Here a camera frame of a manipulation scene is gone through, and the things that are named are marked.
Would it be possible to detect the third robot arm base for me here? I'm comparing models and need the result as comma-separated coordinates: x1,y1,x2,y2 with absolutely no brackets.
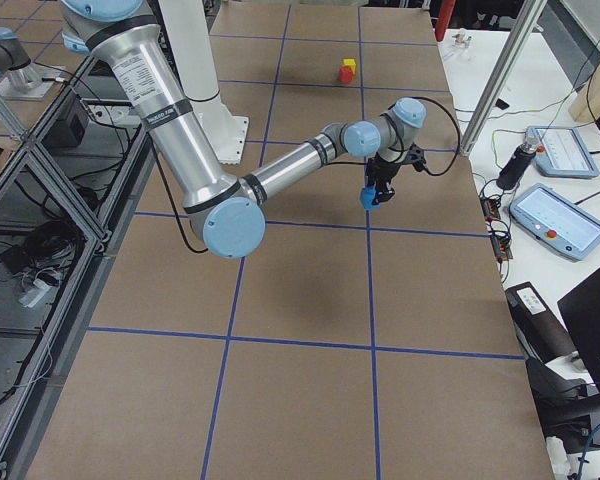
0,27,66,100

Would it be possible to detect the red fire extinguisher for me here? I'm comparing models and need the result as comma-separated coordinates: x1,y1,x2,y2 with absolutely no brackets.
434,0,456,42

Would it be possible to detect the aluminium frame post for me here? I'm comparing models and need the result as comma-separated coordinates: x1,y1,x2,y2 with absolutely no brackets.
459,0,547,157

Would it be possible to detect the teach pendant tablet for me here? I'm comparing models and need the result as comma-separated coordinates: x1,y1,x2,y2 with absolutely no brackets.
509,183,600,261
526,126,600,179

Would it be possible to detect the yellow cube block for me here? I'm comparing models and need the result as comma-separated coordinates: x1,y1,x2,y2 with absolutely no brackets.
342,58,357,76

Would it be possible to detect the black water bottle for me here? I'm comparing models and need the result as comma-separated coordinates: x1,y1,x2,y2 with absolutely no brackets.
496,139,539,191

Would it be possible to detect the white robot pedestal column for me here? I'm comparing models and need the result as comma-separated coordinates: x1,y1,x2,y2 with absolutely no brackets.
159,0,249,165

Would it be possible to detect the far teach pendant tablet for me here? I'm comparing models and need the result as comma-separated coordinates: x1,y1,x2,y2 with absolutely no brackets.
526,126,600,179

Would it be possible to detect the near teach pendant tablet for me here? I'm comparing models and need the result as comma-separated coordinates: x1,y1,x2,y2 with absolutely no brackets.
509,183,600,261

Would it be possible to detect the black monitor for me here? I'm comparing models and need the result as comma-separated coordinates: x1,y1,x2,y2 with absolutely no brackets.
558,268,600,387

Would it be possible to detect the black office chair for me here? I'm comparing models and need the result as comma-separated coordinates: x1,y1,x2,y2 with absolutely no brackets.
505,282,600,454

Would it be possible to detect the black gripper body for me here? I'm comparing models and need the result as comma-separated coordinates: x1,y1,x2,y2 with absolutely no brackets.
365,144,424,189

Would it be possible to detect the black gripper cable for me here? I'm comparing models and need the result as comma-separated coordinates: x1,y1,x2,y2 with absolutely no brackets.
154,96,463,254

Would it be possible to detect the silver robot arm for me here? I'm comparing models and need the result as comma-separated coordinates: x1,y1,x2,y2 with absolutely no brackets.
61,1,426,258

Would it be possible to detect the blue cube block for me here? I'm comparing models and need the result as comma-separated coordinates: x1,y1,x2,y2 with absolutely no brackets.
359,187,378,211

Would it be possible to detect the red cube block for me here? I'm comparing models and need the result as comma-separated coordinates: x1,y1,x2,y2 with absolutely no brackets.
338,65,355,85

